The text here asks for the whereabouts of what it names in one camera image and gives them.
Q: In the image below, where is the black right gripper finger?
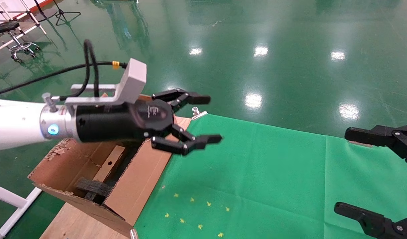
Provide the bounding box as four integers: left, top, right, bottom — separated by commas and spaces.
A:
345, 124, 407, 170
334, 202, 407, 239

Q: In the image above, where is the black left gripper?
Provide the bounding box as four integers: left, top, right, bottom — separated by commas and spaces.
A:
75, 88, 223, 156

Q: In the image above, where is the small brown cardboard box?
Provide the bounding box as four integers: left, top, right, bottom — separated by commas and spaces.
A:
92, 145, 126, 183

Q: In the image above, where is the large open cardboard carton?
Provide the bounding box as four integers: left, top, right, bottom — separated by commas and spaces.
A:
28, 94, 174, 238

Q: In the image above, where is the green table cloth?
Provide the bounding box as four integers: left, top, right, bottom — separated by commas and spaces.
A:
134, 114, 407, 239

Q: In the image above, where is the black foam block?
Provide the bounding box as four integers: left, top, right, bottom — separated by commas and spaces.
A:
74, 178, 113, 203

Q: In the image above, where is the black tripod stand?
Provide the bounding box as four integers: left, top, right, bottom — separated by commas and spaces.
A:
52, 0, 81, 26

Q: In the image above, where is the black round base stand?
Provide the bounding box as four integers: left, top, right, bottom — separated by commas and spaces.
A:
31, 0, 57, 22

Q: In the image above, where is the black round stool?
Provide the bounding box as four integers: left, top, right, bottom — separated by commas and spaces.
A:
0, 21, 41, 63

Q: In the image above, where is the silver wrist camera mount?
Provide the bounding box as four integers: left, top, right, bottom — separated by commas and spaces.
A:
65, 58, 147, 107

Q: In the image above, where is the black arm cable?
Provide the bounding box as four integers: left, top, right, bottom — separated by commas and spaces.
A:
0, 39, 128, 99

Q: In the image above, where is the white table leg frame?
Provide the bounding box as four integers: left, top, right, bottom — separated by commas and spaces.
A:
0, 182, 43, 239

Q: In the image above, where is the white metal rack frame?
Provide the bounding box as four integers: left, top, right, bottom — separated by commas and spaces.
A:
0, 0, 48, 68

